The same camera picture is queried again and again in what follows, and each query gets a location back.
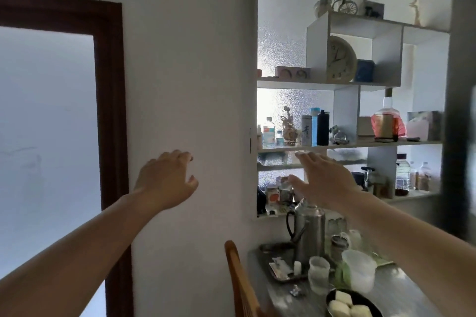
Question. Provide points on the small white bottle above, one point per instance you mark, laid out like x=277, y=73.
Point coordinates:
x=259, y=138

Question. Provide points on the black bowl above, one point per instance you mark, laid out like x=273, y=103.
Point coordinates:
x=373, y=302

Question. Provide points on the wooden chair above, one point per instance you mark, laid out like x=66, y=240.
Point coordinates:
x=240, y=283

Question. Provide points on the blue box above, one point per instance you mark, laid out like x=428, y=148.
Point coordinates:
x=365, y=71

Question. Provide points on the tiny white bottle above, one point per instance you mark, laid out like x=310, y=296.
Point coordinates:
x=297, y=268

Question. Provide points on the person's left hand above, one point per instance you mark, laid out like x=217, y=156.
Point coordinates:
x=163, y=179

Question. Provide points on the clear plastic cup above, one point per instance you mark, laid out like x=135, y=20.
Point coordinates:
x=318, y=276

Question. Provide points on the green plastic bag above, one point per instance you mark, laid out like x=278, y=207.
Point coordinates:
x=342, y=276

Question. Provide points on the white plastic measuring jug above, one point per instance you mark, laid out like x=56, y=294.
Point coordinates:
x=360, y=272

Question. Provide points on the golden figurine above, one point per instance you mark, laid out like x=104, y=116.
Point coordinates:
x=289, y=127

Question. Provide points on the person's right hand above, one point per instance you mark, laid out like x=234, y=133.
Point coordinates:
x=327, y=185

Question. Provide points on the round beige table clock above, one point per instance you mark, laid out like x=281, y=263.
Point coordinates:
x=340, y=58

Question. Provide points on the small crumpled foil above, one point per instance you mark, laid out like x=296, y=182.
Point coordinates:
x=295, y=291

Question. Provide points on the jar with orange label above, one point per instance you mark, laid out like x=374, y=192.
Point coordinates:
x=272, y=198

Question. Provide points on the person's right thumb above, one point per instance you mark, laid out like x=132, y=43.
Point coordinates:
x=296, y=183

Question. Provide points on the pale tissue box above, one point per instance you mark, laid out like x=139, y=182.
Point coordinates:
x=425, y=125

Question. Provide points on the person's right forearm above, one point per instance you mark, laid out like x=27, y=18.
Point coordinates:
x=412, y=246

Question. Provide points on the person's left thumb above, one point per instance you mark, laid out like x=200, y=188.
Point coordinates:
x=192, y=183

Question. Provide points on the miniature metal bicycle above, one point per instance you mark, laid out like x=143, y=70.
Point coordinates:
x=346, y=4

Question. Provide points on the steel strainer cup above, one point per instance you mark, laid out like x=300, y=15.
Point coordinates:
x=339, y=248

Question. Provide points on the person's left forearm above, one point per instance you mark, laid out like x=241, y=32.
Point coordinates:
x=70, y=253

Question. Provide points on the brown cardboard box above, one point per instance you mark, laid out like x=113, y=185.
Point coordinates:
x=365, y=126

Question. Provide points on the white steamed bun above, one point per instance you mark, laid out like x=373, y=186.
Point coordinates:
x=344, y=297
x=339, y=308
x=360, y=311

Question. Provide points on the small ceramic pot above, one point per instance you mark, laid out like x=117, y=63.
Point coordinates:
x=322, y=7

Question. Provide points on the dark brown door frame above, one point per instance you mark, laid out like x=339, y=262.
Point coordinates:
x=111, y=123

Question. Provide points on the pink box with two dials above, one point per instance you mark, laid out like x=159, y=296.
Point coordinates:
x=292, y=73

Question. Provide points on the white cylinder tin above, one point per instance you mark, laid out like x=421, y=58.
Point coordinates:
x=306, y=131

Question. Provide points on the brown spice bottle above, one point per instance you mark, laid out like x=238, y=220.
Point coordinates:
x=424, y=178

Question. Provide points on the small wooden figurine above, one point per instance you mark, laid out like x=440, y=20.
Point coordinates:
x=415, y=12

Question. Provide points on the glass jar with lid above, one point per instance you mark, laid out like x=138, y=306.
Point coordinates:
x=285, y=190

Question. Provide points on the clear drinking glass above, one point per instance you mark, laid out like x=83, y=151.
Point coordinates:
x=355, y=239
x=336, y=225

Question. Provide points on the white wall shelf unit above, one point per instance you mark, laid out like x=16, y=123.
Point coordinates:
x=386, y=36

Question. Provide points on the dark metal tray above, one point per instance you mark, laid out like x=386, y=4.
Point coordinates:
x=277, y=250

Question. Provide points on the clear bottle with blue label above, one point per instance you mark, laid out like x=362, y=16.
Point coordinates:
x=269, y=133

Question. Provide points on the black bottle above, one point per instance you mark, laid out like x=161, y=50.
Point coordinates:
x=323, y=128

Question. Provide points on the glass bottle with red liquid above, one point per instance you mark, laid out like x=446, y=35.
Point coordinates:
x=384, y=123

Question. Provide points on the small glass ornament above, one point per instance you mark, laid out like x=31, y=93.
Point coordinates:
x=338, y=136

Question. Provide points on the bottle with light blue cap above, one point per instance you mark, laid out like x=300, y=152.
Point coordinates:
x=314, y=125

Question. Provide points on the small clear spice bottle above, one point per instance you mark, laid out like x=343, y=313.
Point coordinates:
x=412, y=177

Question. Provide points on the stainless steel pitcher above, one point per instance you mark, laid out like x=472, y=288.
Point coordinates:
x=310, y=231

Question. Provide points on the black container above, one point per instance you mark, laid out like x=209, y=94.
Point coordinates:
x=261, y=201

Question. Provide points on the clear bottle with dark cap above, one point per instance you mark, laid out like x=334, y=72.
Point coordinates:
x=402, y=175

